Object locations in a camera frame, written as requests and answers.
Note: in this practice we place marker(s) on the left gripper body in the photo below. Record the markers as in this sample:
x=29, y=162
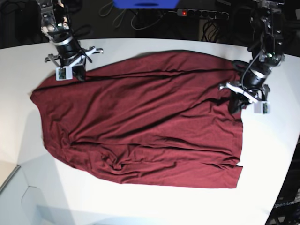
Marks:
x=251, y=85

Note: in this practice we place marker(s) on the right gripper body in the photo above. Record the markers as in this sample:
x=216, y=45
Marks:
x=70, y=52

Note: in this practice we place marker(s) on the dark red t-shirt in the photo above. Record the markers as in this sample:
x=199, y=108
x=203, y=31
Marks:
x=159, y=119

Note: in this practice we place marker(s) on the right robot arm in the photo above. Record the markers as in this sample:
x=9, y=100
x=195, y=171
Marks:
x=55, y=20

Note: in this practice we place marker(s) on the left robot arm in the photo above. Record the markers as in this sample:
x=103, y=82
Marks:
x=267, y=51

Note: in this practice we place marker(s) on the blue box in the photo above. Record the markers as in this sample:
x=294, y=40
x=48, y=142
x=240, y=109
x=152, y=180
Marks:
x=145, y=4

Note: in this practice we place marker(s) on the black power strip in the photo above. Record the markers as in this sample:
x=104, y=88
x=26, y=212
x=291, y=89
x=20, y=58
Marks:
x=203, y=14

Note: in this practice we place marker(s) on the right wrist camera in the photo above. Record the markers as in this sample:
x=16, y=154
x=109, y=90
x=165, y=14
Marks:
x=63, y=73

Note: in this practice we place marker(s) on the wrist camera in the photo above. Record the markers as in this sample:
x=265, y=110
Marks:
x=262, y=107
x=63, y=73

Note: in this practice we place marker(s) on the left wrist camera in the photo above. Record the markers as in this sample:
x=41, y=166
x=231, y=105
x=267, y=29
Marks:
x=262, y=107

